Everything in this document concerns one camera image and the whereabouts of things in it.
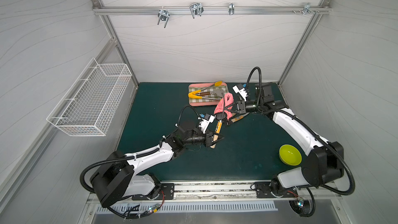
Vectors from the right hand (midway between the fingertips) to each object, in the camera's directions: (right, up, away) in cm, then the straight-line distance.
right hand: (224, 109), depth 74 cm
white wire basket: (-62, +1, -6) cm, 62 cm away
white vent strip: (-15, -45, -4) cm, 47 cm away
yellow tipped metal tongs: (-18, +8, +36) cm, 41 cm away
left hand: (-1, -14, -4) cm, 14 cm away
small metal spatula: (+1, +10, +40) cm, 41 cm away
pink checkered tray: (-9, +2, +34) cm, 35 cm away
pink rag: (+1, +4, -1) cm, 4 cm away
